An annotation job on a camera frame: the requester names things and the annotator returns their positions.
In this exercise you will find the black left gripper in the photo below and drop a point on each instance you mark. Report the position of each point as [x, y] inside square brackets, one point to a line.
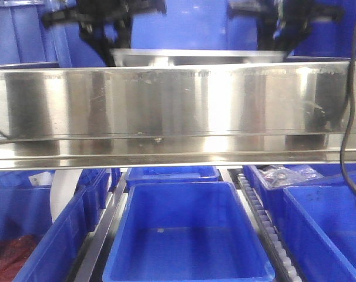
[104, 25]

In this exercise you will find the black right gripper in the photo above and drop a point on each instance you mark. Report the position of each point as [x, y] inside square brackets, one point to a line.
[283, 25]

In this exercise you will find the silver metal tray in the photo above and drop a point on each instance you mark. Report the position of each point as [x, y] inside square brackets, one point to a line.
[185, 57]

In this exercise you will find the bagged metal parts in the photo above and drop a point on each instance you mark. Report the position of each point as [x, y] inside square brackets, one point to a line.
[279, 175]

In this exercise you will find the blue bin right rear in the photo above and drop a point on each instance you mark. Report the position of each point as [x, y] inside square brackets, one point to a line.
[271, 197]

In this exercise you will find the blue bin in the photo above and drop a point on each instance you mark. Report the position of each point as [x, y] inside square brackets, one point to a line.
[196, 231]
[320, 231]
[138, 175]
[33, 247]
[271, 197]

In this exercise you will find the blue bin centre rear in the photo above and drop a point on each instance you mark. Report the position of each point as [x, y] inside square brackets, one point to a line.
[138, 175]

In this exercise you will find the blue bin lower right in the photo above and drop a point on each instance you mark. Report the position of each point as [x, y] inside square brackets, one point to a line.
[320, 231]

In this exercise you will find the blue bin lower centre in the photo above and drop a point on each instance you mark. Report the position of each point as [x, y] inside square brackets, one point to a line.
[196, 231]

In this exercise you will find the blue bin lower left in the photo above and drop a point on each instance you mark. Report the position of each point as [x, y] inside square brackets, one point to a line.
[33, 247]

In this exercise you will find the white roller track strip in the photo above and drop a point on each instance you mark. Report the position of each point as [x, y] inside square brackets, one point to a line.
[284, 267]

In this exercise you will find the stainless steel shelf front rail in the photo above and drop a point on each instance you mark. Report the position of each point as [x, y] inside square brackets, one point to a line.
[292, 112]

